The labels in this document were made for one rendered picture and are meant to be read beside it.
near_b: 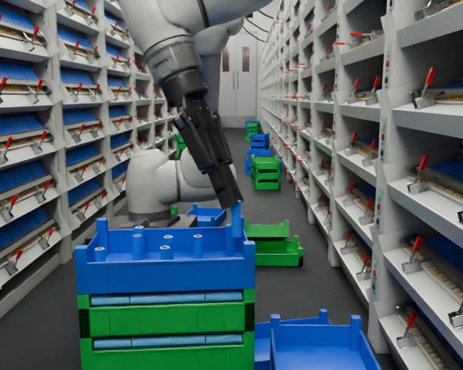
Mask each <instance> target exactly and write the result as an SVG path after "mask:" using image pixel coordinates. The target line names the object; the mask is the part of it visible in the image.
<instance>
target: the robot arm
mask: <svg viewBox="0 0 463 370"><path fill-rule="evenodd" d="M272 1H274V0H119V4H120V7H121V12H122V15H123V19H124V21H125V24H126V27H127V29H128V31H129V34H130V36H131V38H132V39H133V41H134V44H135V45H136V46H137V47H138V48H139V49H140V51H141V52H142V54H143V56H144V58H145V61H146V64H147V66H148V68H149V70H150V72H151V75H152V77H153V80H154V83H155V85H157V86H158V87H161V88H162V91H163V93H164V96H165V98H166V101H167V102H168V105H169V106H170V107H176V111H177V113H178V115H177V116H176V117H174V118H173V119H172V120H171V121H172V124H174V126H175V127H176V129H177V130H178V131H179V133H180V134H181V136H182V139H183V140H184V143H185V145H186V146H187V147H186V148H185V149H184V150H183V152H182V156H181V158H180V161H172V160H168V155H167V154H166V153H164V152H163V151H160V150H158V149H148V150H140V151H137V152H135V153H133V155H132V157H131V159H130V162H129V166H128V169H127V173H126V199H127V204H128V210H129V219H128V220H127V221H126V222H125V223H123V224H121V225H119V226H118V229H134V228H135V227H136V226H138V225H141V226H143V227H144V228H169V227H170V226H172V224H173V223H175V222H176V221H178V220H180V219H181V217H180V215H175V214H171V204H174V203H181V202H183V203H194V202H203V201H209V200H216V199H218V201H219V203H220V206H221V208H222V210H224V209H227V208H230V207H232V206H236V205H237V204H238V202H237V199H238V200H241V202H243V201H244V199H243V196H242V194H241V192H240V189H239V187H238V185H237V182H236V179H237V176H236V170H235V167H234V165H233V160H232V155H231V152H230V150H229V146H228V143H227V141H226V137H225V134H224V132H223V128H222V125H221V123H220V115H219V112H218V104H219V95H220V64H221V52H223V50H224V48H225V47H226V44H227V43H228V40H229V38H230V36H235V35H236V34H237V33H238V32H239V31H240V30H241V29H242V27H243V25H244V21H245V16H246V15H249V14H251V13H253V12H256V11H257V10H260V9H262V8H263V7H266V6H267V5H269V3H271V2H272Z"/></svg>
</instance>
